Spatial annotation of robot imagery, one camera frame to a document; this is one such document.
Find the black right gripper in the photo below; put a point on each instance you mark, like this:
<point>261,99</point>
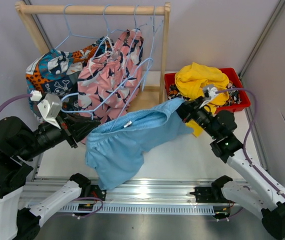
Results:
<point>187,110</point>

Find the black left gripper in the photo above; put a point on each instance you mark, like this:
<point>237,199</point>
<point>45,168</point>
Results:
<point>80,127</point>

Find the yellow shorts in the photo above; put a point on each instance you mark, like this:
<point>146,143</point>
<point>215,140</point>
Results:
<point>191,80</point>

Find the light blue shorts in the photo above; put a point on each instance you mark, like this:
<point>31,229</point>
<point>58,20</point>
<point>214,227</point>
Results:
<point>115,149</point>

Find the orange black camo shorts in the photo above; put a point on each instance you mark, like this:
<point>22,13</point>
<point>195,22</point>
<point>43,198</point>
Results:
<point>224,99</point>

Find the pink white patterned shorts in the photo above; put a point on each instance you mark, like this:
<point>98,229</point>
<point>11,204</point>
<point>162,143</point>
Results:
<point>120,50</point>

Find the white wire hanger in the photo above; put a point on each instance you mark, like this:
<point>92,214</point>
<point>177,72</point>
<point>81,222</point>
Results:
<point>106,46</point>

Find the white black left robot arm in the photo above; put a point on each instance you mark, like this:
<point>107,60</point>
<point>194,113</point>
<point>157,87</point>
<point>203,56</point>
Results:
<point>18,146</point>

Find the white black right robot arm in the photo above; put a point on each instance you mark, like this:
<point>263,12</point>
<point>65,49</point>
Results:
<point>266,199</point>

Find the blue orange patchwork shorts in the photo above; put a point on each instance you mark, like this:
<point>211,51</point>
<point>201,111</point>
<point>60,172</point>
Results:
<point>57,72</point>

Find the wooden clothes rack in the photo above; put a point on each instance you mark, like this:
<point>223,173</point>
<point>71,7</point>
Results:
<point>150,95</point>

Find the red plastic bin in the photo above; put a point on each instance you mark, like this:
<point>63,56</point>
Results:
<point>169,78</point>

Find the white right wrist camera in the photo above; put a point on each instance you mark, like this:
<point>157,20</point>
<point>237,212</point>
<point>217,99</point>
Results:
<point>210,93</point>

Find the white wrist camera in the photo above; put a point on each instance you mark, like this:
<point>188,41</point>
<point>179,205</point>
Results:
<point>49,106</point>
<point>210,93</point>

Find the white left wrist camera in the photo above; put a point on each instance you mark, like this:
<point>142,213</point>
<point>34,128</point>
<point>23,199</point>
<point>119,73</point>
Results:
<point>49,106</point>

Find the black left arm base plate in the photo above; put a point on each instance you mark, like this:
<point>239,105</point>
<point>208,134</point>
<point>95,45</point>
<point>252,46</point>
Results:
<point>95,191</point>

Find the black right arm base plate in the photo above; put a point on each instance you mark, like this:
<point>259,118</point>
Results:
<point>213,193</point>

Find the aluminium mounting rail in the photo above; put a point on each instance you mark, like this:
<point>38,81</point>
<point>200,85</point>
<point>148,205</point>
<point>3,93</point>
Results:
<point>141,191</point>

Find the slotted cable duct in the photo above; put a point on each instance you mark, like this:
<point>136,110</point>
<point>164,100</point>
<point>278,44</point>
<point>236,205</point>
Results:
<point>149,209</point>

